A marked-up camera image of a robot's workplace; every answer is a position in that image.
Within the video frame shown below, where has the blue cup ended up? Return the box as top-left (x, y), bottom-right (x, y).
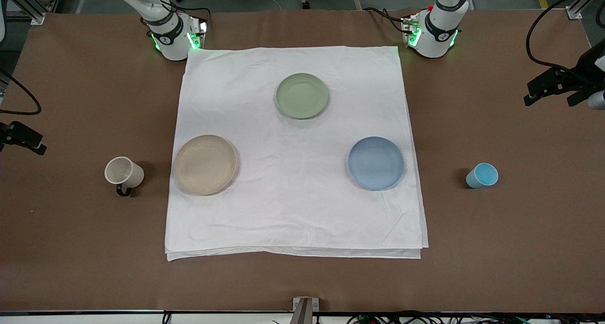
top-left (466, 163), bottom-right (499, 189)

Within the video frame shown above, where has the white mug with black handle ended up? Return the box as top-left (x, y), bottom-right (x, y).
top-left (104, 156), bottom-right (145, 197)

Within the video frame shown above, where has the beige plate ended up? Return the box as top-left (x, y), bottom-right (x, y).
top-left (173, 134), bottom-right (238, 196)

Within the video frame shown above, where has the blue plate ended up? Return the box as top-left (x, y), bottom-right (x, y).
top-left (348, 136), bottom-right (405, 191)

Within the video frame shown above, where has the green plate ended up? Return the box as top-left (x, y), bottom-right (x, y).
top-left (275, 72), bottom-right (330, 120)

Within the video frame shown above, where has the white cloth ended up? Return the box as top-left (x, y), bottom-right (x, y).
top-left (164, 46), bottom-right (429, 262)

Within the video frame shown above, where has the black looped cable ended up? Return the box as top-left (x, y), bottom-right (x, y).
top-left (0, 69), bottom-right (42, 115)

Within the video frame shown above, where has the aluminium frame post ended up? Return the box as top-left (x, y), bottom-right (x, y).
top-left (566, 0), bottom-right (597, 20)
top-left (4, 0), bottom-right (46, 26)

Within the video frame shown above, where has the black left arm base cable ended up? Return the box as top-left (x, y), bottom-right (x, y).
top-left (363, 7), bottom-right (408, 33)

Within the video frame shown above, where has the black arm base cable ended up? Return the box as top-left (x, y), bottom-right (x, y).
top-left (175, 5), bottom-right (212, 24)
top-left (363, 7), bottom-right (408, 33)

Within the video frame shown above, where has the black right arm base cable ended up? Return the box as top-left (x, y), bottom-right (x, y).
top-left (175, 5), bottom-right (212, 24)

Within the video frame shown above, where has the black cable bundle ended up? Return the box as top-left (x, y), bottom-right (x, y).
top-left (346, 313), bottom-right (605, 324)

